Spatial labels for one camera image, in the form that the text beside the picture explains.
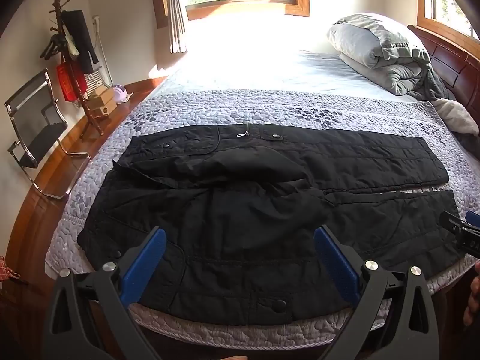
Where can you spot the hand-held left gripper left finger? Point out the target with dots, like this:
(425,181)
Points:
(144,266)

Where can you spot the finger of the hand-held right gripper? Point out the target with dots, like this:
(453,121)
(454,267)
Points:
(473,218)
(459,234)

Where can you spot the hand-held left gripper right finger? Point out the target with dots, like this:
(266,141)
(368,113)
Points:
(337,266)

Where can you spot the black quilted jacket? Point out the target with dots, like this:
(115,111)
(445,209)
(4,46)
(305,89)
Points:
(243,213)

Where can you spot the person's right hand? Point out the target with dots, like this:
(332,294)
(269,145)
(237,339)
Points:
(473,300)

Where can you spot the white pillow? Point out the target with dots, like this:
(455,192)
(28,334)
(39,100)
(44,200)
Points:
(455,114)

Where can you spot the red checked cloth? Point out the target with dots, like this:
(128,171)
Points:
(5,270)

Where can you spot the dark grey fleece blanket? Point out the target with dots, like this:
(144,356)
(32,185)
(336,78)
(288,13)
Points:
(435,80)

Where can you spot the wooden coat rack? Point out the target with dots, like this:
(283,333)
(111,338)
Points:
(90,114)

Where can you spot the grey floral quilted bedspread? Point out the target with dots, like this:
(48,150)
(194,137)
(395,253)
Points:
(300,108)

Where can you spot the wooden headboard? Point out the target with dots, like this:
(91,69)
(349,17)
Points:
(450,56)

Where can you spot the black mesh chrome chair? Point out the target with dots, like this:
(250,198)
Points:
(41,138)

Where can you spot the large cardboard box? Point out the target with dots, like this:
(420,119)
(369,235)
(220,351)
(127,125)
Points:
(103,107)

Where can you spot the purple plastic item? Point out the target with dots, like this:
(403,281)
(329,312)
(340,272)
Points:
(123,93)

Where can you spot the small cardboard box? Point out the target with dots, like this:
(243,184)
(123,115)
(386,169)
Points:
(103,92)

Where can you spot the white slatted rack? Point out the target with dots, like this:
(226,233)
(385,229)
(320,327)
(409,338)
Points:
(94,80)

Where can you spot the red bag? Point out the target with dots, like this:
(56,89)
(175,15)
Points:
(69,82)

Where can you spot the folded grey duvet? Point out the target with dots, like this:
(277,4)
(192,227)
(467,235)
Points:
(375,45)

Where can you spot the light blue bed sheet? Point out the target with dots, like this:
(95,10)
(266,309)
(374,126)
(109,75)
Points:
(281,67)

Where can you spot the black hanging garment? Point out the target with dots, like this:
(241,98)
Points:
(80,37)

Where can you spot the black clothes hangers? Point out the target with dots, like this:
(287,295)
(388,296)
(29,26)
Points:
(52,47)

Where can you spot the white patterned curtain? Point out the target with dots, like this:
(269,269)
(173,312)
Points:
(176,15)

